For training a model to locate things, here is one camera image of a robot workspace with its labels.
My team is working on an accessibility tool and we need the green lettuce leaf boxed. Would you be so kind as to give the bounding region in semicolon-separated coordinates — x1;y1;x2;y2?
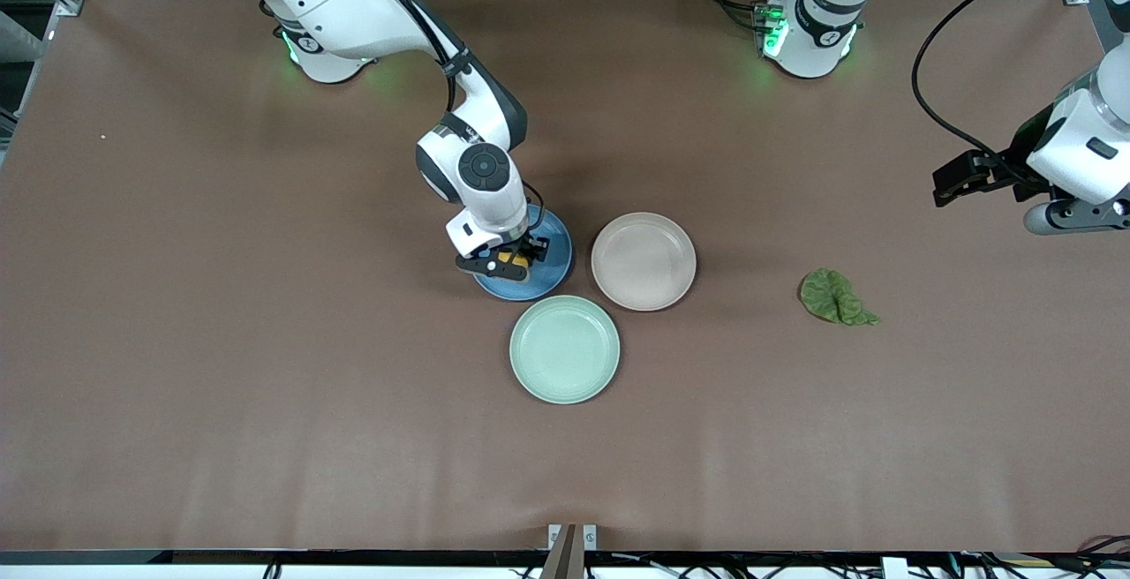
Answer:
800;267;882;327

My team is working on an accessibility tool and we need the blue plate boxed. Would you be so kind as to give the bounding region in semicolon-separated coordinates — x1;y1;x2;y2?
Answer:
471;205;574;302

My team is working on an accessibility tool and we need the pale green plate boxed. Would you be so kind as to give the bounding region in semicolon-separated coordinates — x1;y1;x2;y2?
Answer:
509;295;621;405

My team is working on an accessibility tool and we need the beige plate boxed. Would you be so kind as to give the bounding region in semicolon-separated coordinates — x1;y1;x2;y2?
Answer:
591;212;697;312

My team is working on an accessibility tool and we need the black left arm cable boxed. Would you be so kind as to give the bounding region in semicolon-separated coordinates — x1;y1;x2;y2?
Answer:
911;0;1104;165

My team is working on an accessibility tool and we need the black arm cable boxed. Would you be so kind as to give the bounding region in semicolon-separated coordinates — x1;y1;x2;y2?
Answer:
911;0;1104;165
349;0;548;236

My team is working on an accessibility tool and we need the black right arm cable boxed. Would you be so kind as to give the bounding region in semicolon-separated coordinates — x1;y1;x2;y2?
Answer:
349;0;548;236

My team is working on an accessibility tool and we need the silver mount bracket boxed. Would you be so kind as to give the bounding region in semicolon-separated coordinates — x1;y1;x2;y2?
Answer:
547;523;599;552

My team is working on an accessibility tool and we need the brown camera post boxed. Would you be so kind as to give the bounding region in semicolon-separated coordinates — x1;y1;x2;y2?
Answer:
540;523;585;579

